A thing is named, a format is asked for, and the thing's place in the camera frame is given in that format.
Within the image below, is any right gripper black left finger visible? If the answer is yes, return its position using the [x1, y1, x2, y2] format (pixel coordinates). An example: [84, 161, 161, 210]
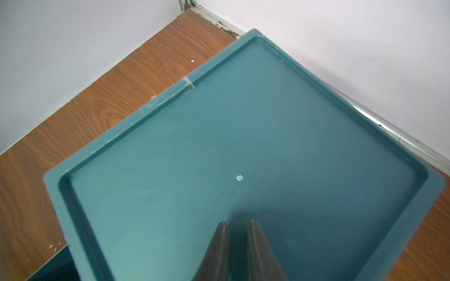
[193, 222, 230, 281]

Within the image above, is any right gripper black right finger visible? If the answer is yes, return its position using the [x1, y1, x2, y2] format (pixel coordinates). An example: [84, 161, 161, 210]
[247, 219, 288, 281]

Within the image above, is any teal drawer cabinet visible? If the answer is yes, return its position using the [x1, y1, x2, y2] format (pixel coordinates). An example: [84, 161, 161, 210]
[44, 29, 446, 281]

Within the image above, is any teal drawer tray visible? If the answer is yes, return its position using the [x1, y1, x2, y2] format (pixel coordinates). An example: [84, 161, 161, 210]
[26, 245, 80, 281]

